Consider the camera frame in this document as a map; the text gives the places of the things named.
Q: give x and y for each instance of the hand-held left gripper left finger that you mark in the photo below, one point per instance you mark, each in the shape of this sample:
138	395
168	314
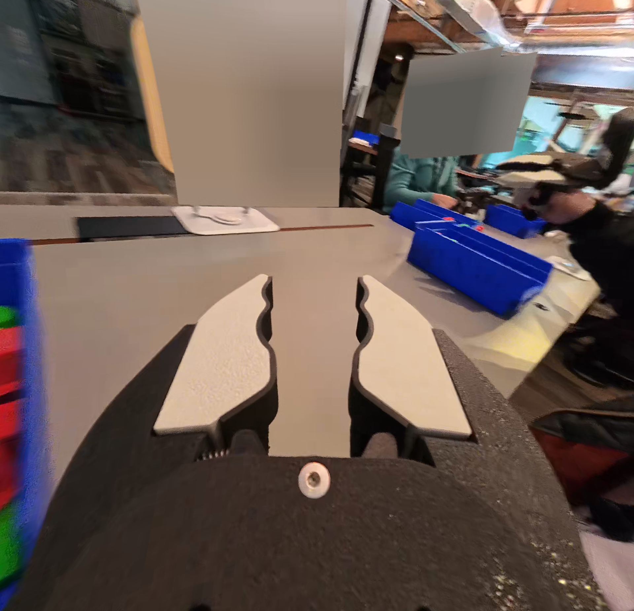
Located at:
218	368

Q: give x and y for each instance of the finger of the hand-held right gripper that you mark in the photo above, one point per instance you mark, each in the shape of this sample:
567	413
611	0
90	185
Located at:
525	163
540	181

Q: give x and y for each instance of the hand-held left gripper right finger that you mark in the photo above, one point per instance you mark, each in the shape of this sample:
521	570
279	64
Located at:
411	368

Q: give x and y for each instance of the blue storage bin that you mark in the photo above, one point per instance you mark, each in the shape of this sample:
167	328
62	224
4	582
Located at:
475	264
35	393
431	214
513	219

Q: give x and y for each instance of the pile of mega blocks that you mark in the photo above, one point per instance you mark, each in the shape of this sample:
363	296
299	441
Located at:
8	413

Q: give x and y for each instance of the person's right hand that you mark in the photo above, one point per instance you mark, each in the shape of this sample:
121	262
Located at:
570	208

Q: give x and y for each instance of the dark tablet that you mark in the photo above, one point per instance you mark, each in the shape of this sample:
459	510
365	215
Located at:
134	227

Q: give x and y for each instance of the instruction sheet board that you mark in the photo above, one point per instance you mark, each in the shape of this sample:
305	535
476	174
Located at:
151	105

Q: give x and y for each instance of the person's white garment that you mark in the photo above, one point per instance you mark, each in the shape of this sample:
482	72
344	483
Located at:
609	571

